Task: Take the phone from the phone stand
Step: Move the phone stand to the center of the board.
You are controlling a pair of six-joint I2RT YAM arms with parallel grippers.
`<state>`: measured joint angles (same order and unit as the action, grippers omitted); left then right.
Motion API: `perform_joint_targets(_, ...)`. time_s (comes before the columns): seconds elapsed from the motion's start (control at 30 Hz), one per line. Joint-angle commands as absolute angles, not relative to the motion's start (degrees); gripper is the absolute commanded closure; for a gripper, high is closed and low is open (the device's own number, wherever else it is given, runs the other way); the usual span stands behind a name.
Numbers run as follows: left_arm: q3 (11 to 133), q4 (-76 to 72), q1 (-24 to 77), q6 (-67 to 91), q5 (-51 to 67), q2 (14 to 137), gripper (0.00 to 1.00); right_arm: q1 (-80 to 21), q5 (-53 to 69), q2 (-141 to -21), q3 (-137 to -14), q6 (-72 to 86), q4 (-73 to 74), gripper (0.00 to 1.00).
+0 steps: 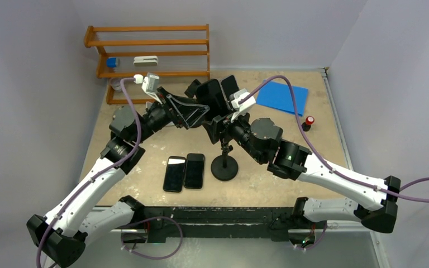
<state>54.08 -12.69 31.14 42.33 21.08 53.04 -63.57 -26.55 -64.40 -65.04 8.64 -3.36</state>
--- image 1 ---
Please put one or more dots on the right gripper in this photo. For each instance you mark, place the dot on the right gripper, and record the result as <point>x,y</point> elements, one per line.
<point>217,127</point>

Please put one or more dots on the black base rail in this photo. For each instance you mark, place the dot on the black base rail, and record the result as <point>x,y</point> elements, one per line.
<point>274,223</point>

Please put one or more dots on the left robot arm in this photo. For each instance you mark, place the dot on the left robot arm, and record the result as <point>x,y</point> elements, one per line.
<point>64,232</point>

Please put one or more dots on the black phone from silver stand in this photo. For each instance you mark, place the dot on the black phone from silver stand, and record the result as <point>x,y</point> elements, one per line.
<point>174,174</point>

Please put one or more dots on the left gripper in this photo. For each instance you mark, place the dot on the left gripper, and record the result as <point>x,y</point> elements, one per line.
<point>180,113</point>

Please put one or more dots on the blue foam mat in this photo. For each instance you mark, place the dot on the blue foam mat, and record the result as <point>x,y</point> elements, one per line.
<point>277,96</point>

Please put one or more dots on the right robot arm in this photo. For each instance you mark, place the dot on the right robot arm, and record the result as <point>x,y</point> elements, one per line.
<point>367,200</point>

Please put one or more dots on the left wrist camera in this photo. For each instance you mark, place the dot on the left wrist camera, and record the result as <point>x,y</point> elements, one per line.
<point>149,85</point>

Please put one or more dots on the white flat device on rack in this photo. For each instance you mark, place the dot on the white flat device on rack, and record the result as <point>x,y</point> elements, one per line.
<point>145,60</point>

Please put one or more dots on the orange wooden rack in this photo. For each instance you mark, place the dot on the orange wooden rack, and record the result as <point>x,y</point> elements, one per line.
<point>183,50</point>

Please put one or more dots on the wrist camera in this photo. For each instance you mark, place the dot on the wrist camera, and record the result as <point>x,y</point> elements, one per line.
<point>241,102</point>
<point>149,85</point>

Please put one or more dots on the red black button knob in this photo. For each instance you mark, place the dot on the red black button knob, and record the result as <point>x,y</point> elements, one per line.
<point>307,124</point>

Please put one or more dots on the black tall round-base stand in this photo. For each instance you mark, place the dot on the black tall round-base stand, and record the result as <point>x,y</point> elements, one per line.
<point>224,167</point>

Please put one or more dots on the blue white small box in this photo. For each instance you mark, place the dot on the blue white small box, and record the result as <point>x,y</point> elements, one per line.
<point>112,62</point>

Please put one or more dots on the small clear plastic jar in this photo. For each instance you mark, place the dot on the small clear plastic jar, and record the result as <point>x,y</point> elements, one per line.
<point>115,83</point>

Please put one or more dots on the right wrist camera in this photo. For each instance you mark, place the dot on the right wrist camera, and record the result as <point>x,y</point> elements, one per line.
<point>241,102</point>

